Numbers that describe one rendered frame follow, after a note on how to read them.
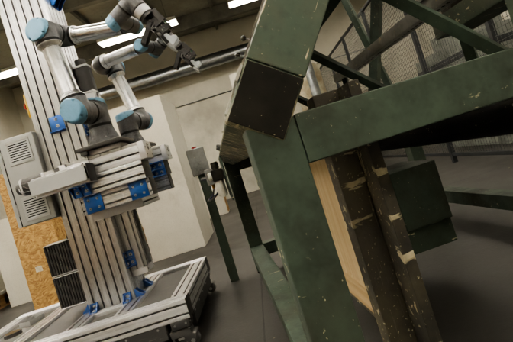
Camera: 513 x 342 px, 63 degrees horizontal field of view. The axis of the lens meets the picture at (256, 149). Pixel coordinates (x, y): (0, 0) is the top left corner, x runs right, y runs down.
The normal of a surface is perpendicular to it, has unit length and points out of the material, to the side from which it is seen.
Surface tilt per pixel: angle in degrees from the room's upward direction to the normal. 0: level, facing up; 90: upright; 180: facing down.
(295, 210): 90
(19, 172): 90
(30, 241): 90
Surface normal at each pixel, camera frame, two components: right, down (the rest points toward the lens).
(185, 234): 0.00, -0.03
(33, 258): -0.27, 0.06
